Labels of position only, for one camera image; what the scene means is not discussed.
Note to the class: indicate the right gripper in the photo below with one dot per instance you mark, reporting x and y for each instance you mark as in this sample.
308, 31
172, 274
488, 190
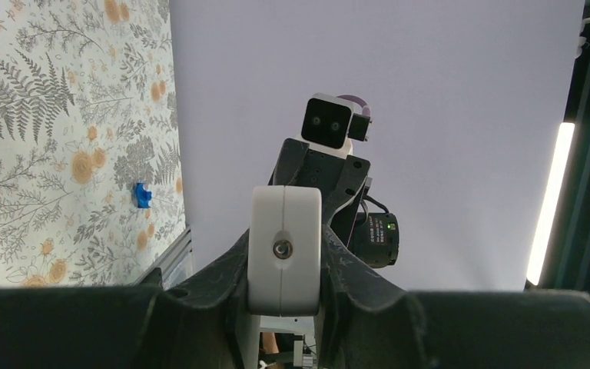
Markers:
340, 180

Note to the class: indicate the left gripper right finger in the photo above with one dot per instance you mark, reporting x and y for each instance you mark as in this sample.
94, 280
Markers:
365, 321

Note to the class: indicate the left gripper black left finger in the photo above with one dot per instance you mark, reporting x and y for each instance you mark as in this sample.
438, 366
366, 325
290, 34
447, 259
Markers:
190, 325

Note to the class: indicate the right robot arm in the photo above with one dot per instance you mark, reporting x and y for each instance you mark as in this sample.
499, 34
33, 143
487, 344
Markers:
363, 225

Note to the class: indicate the blue plastic piece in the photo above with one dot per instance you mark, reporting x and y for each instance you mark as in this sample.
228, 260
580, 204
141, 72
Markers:
142, 196

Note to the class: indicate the ceiling light strip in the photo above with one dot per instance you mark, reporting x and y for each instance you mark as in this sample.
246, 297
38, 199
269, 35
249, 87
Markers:
543, 229

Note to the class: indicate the floral patterned mat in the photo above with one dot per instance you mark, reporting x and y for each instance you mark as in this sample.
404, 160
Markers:
88, 109

